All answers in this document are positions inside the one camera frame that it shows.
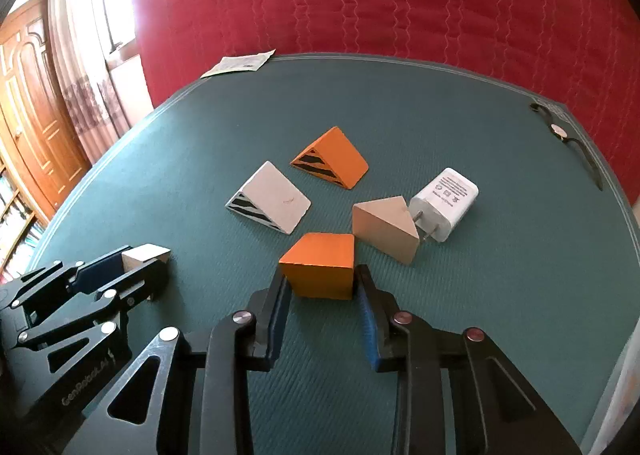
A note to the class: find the white paper leaflet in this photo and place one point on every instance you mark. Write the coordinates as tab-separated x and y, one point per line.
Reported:
240	64

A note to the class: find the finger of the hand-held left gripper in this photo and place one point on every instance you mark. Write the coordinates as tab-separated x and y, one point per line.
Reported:
145	282
100	271

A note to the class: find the large white striped wedge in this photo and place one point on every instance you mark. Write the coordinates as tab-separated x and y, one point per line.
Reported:
272	195

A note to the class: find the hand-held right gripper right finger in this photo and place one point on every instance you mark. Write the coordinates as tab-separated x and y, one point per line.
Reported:
367	320

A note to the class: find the orange striped wedge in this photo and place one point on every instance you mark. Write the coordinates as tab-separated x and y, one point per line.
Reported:
335	155

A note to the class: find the patterned curtain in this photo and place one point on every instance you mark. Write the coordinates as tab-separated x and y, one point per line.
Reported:
90	85

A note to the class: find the wooden door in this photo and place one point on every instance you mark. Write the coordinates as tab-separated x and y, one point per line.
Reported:
35	100

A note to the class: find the white charger plug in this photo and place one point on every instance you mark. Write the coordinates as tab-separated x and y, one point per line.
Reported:
447	200

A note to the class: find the plain wooden wedge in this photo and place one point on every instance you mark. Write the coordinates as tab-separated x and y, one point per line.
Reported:
142	255

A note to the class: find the pale wooden wedge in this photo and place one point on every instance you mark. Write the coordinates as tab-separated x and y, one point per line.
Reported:
382	227

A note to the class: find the bookshelf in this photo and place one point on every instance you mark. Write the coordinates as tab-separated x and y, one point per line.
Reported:
12	220

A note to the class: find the plain orange wedge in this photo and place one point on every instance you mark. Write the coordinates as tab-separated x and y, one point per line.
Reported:
317	267

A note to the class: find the black wristwatch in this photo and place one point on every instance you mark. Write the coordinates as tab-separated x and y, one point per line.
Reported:
557	131

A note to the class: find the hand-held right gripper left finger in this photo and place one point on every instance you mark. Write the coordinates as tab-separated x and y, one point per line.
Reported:
280	315

